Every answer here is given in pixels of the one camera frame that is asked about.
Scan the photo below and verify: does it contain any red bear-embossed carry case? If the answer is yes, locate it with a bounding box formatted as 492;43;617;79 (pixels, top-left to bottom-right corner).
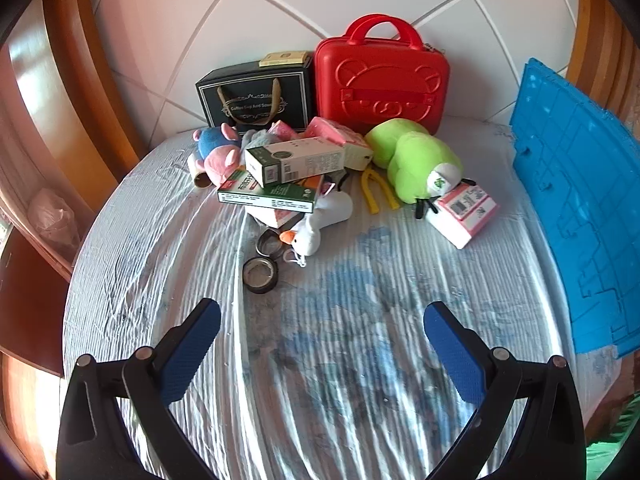
314;14;450;136

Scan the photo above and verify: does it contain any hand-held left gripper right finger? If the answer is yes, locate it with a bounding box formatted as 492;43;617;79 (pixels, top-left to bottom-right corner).
423;301;587;480

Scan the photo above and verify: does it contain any grey plush toy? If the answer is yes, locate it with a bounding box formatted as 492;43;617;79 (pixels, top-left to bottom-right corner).
242;130;272;151

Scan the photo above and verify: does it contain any blue plastic crate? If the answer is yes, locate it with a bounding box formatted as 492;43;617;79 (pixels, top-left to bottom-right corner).
510;57;640;358

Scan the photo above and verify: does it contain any pink packet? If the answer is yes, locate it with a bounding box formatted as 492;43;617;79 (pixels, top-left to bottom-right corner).
270;121;302;144

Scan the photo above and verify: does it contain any green flat box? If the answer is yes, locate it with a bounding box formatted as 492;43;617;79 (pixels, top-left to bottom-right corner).
217;169;328;211

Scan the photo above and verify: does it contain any white goose plush toy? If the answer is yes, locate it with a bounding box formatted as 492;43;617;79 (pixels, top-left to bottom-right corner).
279;191;354;261

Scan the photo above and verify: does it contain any black gift bag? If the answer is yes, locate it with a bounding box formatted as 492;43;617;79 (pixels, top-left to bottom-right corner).
195;57;315;130

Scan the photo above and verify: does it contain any wooden nightstand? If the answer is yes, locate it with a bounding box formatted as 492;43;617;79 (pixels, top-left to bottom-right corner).
0;230;71;376

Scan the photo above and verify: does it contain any green cloth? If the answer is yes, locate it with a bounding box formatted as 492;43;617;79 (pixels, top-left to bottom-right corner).
585;437;640;480

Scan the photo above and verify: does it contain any black tape roll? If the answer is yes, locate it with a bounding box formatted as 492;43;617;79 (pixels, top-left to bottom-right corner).
242;256;279;294

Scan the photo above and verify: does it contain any small cream box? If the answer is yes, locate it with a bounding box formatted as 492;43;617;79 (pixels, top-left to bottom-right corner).
258;50;310;68

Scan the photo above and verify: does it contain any green plush toy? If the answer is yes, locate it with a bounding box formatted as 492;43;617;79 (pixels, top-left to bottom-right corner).
364;118;465;206

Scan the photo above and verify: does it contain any white padded wooden headboard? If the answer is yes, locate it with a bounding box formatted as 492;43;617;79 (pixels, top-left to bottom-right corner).
42;0;638;161

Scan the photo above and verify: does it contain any white green box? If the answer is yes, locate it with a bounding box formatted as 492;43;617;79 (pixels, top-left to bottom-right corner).
244;136;347;186

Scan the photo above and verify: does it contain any yellow duck toy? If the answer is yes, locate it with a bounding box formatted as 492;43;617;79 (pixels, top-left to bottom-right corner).
361;167;401;213

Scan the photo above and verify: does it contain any clear plastic bag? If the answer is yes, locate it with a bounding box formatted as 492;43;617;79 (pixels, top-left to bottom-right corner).
27;189;81;256

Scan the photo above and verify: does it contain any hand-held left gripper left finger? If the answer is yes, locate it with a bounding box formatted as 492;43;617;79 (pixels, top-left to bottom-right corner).
56;298;222;480

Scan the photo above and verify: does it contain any pink white labelled box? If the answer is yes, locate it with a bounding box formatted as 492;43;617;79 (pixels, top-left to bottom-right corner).
305;116;374;171
431;183;501;250

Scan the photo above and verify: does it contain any pink plush toy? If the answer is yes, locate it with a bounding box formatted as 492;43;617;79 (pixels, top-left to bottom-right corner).
202;146;241;187

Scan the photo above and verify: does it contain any blue plush toy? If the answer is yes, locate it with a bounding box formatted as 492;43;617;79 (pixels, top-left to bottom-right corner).
193;124;242;158

